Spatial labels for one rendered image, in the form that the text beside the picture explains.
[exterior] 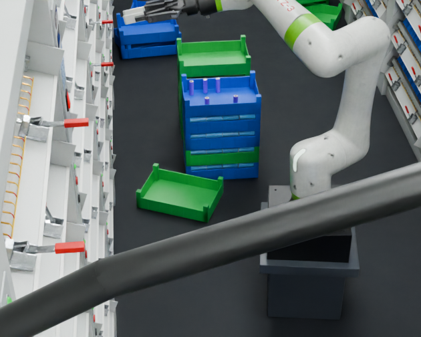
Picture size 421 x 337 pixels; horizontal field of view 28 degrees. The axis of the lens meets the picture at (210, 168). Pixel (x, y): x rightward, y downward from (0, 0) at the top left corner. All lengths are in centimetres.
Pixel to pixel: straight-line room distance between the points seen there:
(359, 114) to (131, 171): 127
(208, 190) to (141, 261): 294
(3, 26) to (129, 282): 58
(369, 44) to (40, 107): 131
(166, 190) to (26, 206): 234
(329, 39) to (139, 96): 183
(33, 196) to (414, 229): 237
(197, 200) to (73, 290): 288
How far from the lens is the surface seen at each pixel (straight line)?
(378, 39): 244
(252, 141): 339
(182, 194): 341
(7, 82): 92
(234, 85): 347
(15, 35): 100
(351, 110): 260
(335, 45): 235
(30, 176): 117
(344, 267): 273
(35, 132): 124
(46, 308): 52
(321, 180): 262
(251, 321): 292
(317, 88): 411
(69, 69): 178
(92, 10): 285
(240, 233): 49
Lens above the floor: 216
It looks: 37 degrees down
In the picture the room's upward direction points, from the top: straight up
